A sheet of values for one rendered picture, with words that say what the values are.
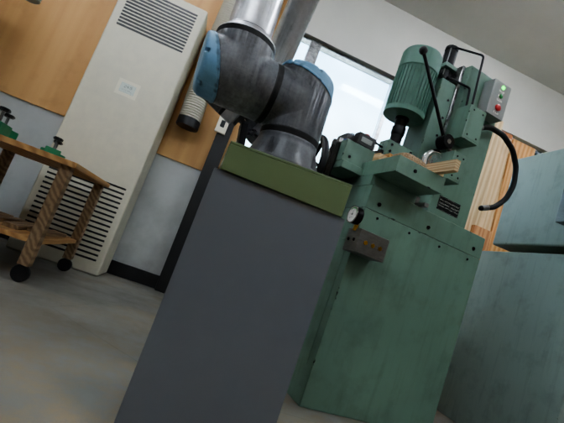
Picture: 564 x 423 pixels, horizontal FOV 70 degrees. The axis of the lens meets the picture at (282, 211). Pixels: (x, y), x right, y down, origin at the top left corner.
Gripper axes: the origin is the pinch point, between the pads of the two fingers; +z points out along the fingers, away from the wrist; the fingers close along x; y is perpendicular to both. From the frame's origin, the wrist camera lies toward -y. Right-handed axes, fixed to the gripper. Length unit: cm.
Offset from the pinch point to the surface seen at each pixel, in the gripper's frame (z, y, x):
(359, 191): 30.8, 13.7, -3.5
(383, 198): 36.8, 15.3, -10.9
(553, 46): 114, 254, 77
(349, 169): 22.9, 18.3, -1.0
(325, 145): 9.6, 17.4, -1.5
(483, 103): 50, 84, -4
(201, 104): -41, 39, 134
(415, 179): 36.7, 23.4, -21.9
